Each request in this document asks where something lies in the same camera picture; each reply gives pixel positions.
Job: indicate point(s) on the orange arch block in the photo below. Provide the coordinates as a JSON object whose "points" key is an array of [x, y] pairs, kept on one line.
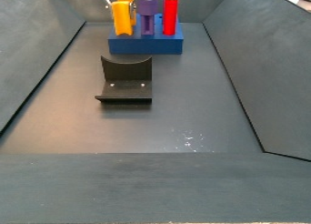
{"points": [[123, 27]]}

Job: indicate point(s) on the yellow arch block in board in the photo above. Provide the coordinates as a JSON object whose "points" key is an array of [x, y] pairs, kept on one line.
{"points": [[128, 0]]}

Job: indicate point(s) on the blue shape sorter board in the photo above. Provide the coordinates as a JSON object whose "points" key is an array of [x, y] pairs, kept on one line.
{"points": [[158, 44]]}

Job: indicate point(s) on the purple pentagon block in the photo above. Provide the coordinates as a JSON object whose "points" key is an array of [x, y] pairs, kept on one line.
{"points": [[147, 10]]}

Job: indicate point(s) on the red hexagon block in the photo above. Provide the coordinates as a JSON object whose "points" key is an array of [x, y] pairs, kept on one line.
{"points": [[170, 17]]}

